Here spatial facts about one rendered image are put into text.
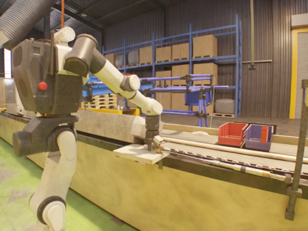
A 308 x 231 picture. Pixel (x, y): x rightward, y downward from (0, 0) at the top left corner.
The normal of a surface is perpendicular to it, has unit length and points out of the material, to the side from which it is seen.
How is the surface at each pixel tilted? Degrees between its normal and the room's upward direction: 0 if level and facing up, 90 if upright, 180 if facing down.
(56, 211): 90
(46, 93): 90
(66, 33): 90
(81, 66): 143
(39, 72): 90
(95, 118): 80
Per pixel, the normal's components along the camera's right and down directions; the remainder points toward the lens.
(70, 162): 0.80, 0.07
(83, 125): -0.58, -0.07
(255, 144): -0.58, 0.18
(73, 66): -0.07, 0.86
